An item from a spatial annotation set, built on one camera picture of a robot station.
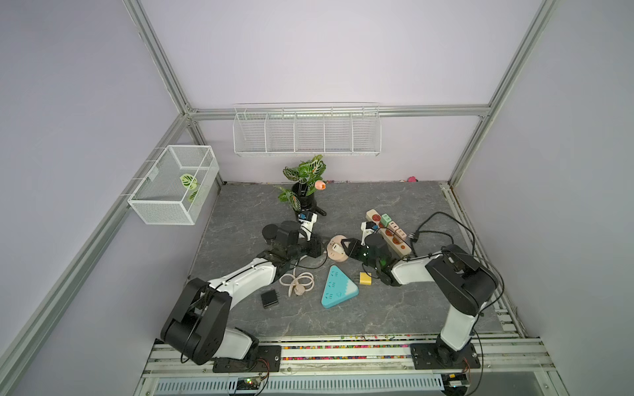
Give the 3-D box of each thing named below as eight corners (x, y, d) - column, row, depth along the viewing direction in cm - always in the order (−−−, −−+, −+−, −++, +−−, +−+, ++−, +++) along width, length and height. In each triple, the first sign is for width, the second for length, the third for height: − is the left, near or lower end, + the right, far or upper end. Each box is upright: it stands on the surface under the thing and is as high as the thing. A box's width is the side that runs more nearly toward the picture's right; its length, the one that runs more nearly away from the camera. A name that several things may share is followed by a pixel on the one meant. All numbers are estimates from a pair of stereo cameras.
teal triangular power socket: (330, 317, 83) (331, 313, 80) (309, 288, 89) (308, 284, 86) (358, 293, 88) (359, 289, 85) (336, 268, 94) (336, 263, 92)
